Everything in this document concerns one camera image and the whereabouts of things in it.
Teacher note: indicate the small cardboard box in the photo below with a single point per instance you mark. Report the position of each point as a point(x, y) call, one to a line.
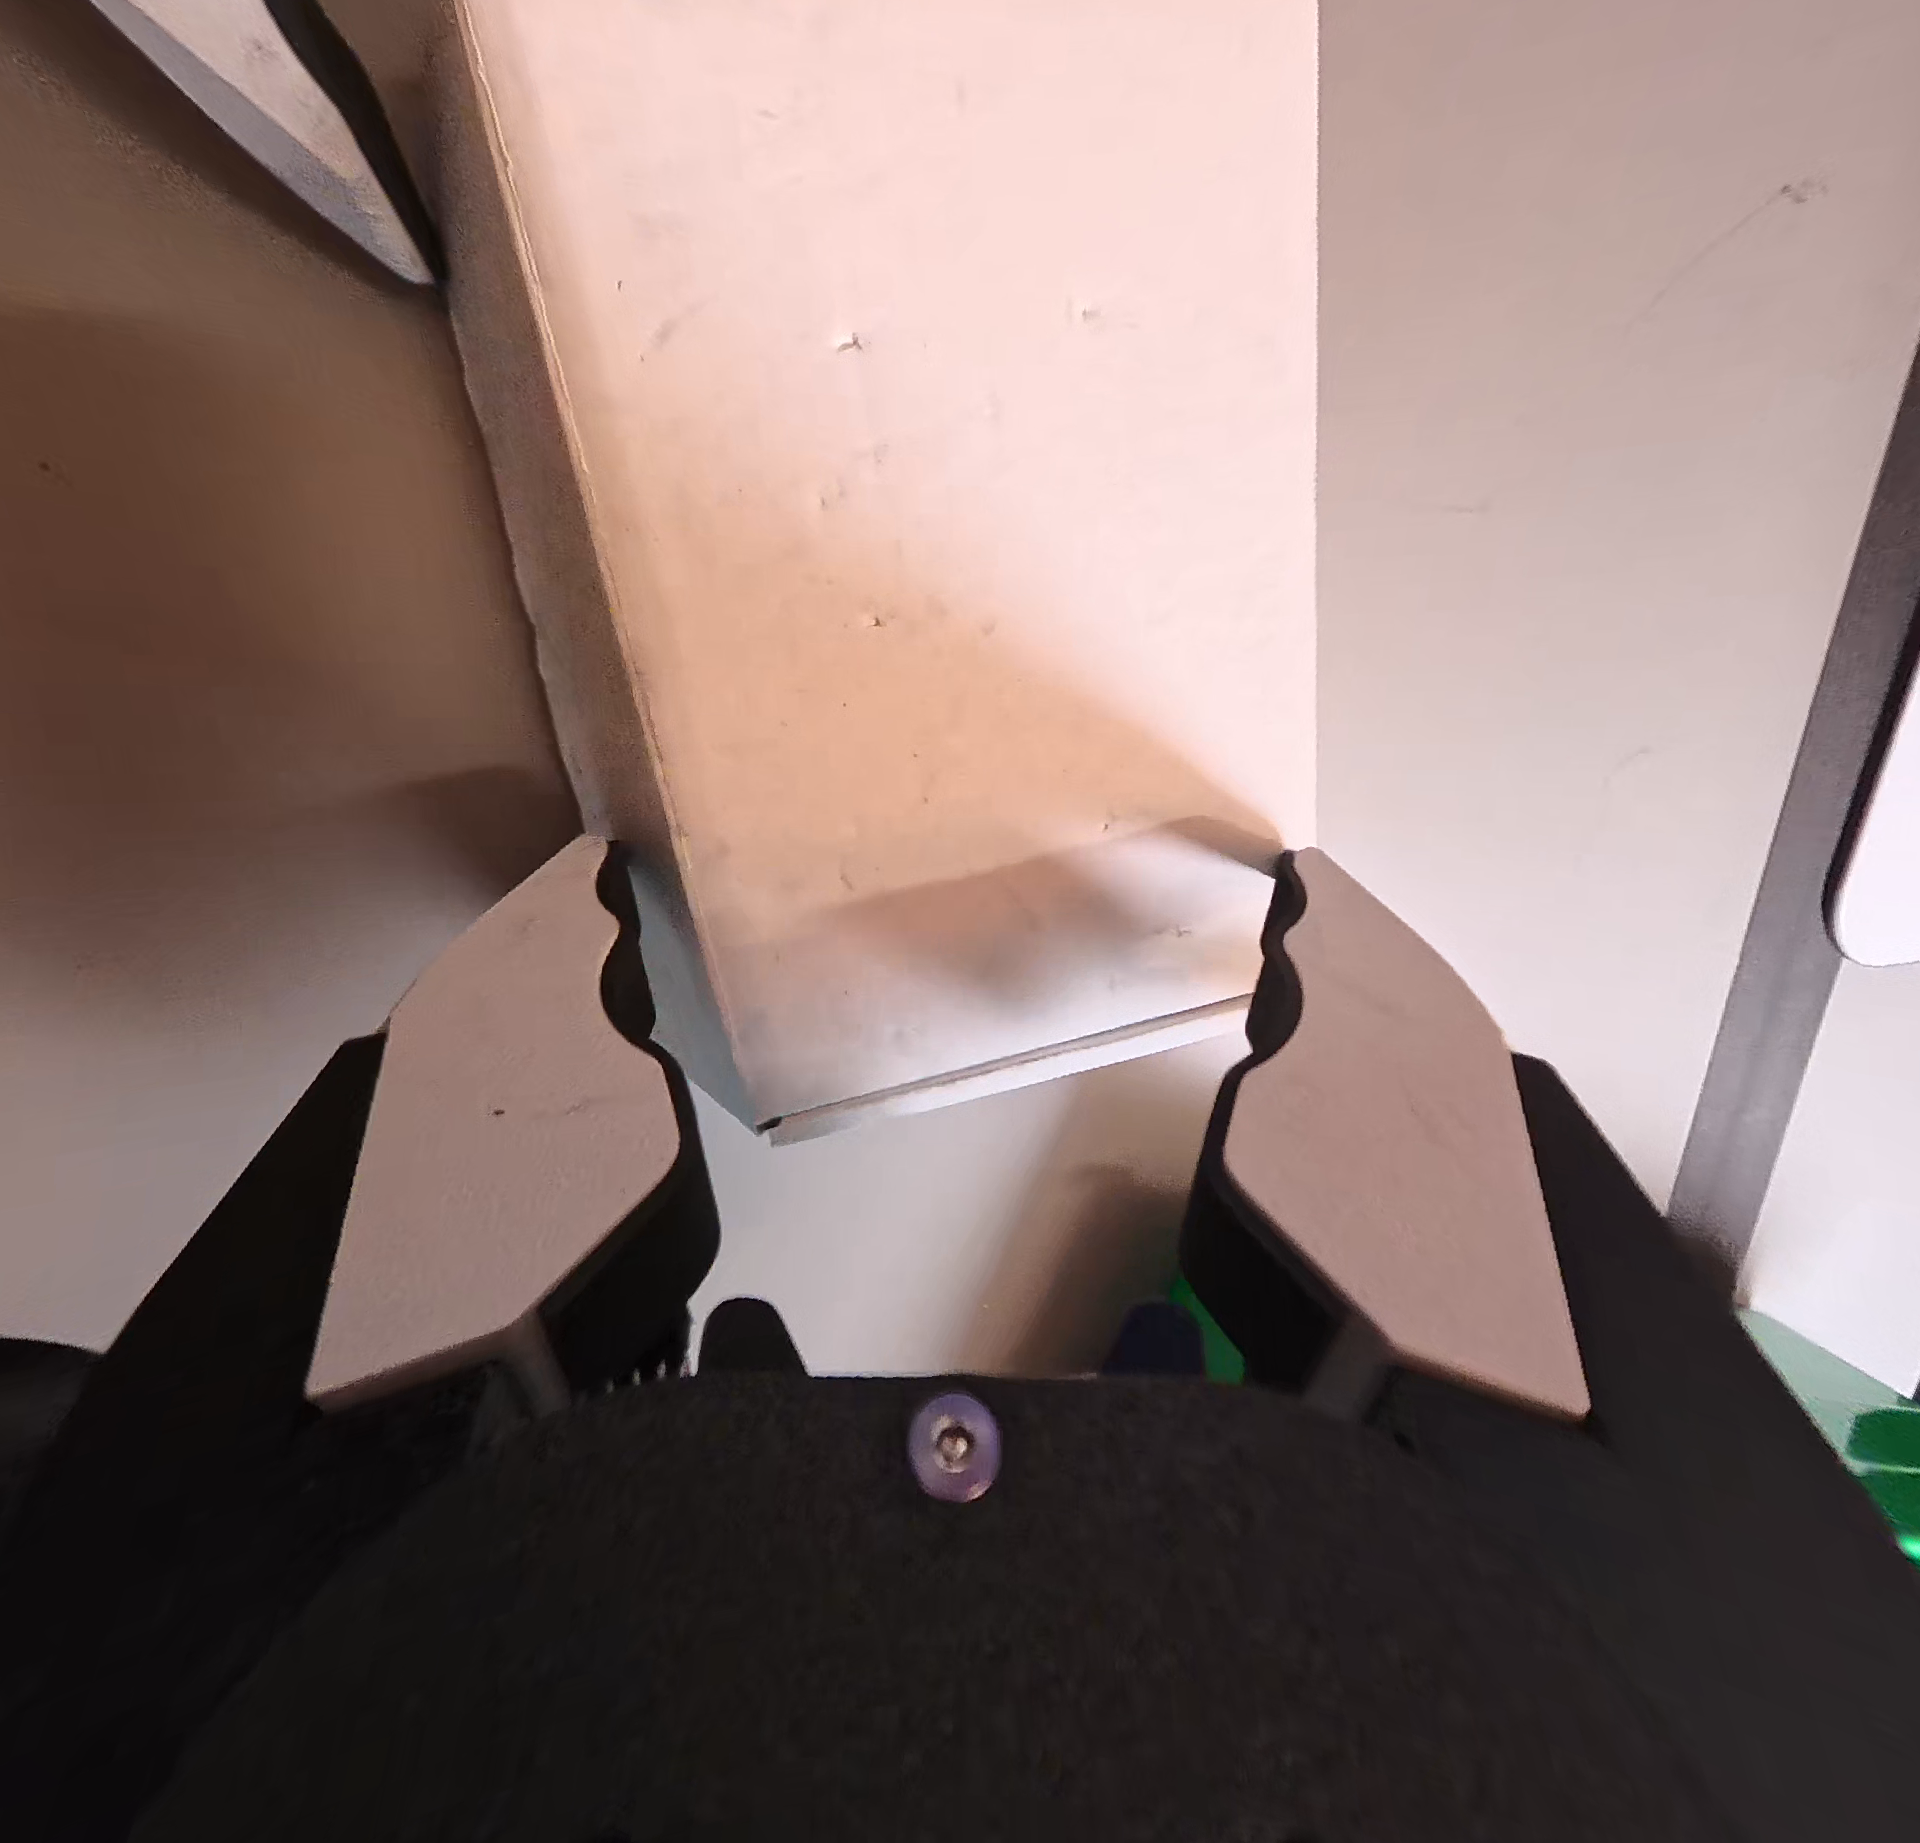
point(930, 447)

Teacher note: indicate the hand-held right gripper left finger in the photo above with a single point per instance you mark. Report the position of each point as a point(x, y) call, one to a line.
point(497, 1124)

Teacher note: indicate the white document stand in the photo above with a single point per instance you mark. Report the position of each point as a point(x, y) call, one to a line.
point(1890, 883)

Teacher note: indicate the green plastic bin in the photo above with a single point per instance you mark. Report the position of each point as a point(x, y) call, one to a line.
point(1875, 1439)

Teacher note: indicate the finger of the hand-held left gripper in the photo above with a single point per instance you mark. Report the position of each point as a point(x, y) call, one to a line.
point(195, 29)

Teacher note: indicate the grey desk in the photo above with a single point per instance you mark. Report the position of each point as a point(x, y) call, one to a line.
point(1575, 522)

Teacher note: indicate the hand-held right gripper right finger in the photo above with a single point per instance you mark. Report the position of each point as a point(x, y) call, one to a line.
point(1395, 1124)

